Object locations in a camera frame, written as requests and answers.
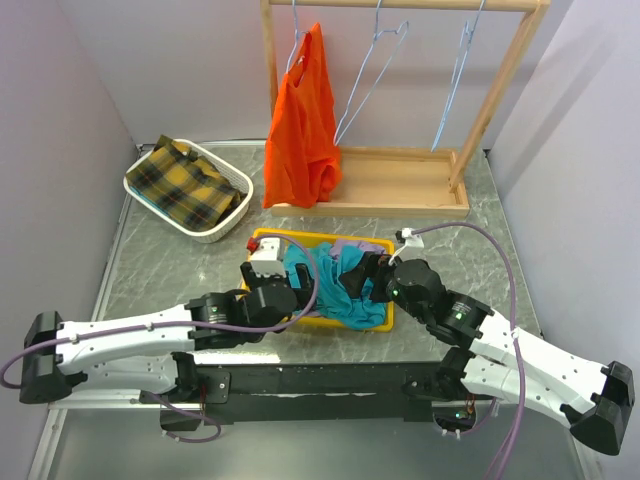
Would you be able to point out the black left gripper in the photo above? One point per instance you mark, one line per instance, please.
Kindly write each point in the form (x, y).
(306, 284)

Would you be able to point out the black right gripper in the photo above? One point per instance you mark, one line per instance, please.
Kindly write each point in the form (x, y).
(376, 267)

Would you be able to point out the teal t shirt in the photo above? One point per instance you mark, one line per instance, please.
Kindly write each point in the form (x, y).
(294, 254)

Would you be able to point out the blue wire hanger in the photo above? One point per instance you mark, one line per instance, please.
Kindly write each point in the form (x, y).
(465, 42)
(298, 35)
(385, 43)

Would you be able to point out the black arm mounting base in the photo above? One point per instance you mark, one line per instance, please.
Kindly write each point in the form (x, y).
(304, 392)

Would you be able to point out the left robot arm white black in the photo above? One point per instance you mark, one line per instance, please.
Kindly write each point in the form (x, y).
(153, 352)

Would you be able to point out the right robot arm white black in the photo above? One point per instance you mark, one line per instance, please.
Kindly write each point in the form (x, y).
(489, 357)

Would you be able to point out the lavender t shirt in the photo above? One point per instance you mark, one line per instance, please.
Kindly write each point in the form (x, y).
(336, 249)

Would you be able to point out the orange t shirt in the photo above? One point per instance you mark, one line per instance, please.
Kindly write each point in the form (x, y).
(302, 164)

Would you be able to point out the yellow plaid shirt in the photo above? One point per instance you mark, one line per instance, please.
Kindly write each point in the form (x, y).
(184, 186)

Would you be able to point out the white plastic basket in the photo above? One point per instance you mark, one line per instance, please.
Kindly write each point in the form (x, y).
(238, 179)

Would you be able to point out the wooden clothes rack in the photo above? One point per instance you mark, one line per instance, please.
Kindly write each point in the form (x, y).
(418, 182)

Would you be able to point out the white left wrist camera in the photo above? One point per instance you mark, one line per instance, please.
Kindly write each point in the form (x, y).
(267, 260)

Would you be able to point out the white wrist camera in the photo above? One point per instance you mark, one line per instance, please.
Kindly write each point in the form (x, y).
(267, 260)
(408, 242)

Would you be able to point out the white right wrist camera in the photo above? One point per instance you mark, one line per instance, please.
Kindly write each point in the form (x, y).
(408, 242)

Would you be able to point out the blue wire hanger under orange shirt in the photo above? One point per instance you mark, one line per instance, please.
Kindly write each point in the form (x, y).
(298, 35)

